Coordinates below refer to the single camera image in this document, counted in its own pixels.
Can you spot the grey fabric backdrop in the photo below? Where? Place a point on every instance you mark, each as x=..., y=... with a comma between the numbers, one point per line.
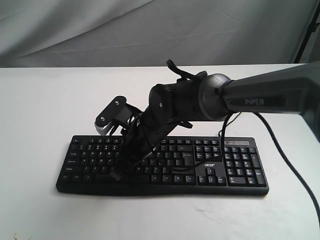
x=138, y=33

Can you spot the black light stand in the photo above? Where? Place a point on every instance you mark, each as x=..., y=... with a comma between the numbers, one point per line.
x=311, y=28

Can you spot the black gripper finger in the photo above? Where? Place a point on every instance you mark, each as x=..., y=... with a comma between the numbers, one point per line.
x=124, y=168

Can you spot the black acer keyboard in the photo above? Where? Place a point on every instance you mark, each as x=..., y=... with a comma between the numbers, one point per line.
x=183, y=165

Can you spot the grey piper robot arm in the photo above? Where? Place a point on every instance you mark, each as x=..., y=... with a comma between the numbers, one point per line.
x=214, y=98

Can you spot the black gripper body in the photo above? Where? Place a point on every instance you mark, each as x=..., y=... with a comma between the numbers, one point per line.
x=142, y=136

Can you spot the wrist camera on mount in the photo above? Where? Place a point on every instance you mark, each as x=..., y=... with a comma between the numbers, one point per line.
x=117, y=113

